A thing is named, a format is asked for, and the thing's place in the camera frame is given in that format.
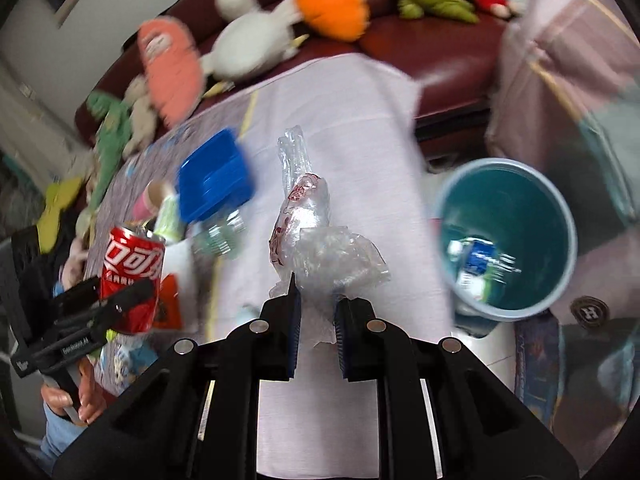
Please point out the grey printed tablecloth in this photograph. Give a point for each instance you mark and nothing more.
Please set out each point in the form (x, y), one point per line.
(350, 125)

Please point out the light green dinosaur plush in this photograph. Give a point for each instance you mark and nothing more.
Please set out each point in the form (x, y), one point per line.
(112, 135)

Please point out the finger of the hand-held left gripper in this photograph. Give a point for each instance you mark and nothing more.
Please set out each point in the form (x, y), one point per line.
(75, 292)
(127, 297)

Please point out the dark red leather sofa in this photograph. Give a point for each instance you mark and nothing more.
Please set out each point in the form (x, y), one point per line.
(440, 55)

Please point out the blue patterned mat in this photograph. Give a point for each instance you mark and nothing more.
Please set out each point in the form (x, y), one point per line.
(540, 365)

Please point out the blue-labelled plastic bottle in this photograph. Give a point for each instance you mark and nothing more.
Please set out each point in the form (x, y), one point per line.
(480, 260)

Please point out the person's left hand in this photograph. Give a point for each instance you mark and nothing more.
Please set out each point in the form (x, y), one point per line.
(92, 395)

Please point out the pink bunny plush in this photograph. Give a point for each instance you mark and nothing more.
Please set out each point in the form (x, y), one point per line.
(72, 260)

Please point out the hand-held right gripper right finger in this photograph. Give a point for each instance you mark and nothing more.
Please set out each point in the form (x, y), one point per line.
(342, 345)

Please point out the orange snack packet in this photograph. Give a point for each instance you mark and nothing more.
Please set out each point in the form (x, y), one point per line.
(169, 305)

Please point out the pink plush toy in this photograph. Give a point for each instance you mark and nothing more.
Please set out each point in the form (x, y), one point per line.
(170, 70)

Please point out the red soda can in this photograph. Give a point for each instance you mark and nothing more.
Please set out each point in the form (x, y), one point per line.
(131, 260)

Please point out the pink paper cup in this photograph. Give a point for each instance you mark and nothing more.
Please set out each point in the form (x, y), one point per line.
(147, 202)

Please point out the yellow plush toy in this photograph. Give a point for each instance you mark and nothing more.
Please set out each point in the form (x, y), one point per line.
(57, 205)

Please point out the pink checked blanket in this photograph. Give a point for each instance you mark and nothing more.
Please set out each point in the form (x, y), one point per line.
(565, 60)

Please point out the white goose plush toy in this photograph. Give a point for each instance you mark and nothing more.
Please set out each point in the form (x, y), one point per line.
(250, 40)

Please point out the beige bear plush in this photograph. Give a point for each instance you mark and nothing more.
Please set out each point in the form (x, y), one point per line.
(142, 115)

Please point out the clear plastic bag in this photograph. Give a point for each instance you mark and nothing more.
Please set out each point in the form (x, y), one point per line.
(310, 215)

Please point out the blue plastic basin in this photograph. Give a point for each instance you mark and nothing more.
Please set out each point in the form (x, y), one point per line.
(215, 180)

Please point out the orange carrot plush toy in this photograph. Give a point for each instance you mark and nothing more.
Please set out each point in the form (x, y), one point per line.
(330, 2)

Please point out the blue-grey waste bin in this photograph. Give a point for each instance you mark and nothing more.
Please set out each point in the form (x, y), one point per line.
(530, 200)

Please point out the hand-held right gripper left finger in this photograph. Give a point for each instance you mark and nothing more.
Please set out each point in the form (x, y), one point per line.
(295, 335)

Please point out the person's left forearm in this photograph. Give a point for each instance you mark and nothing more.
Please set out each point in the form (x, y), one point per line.
(55, 440)

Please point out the white green-labelled bottle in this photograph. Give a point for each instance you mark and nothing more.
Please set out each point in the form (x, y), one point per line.
(171, 222)

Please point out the clear plastic bottle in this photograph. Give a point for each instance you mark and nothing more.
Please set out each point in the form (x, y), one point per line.
(220, 237)

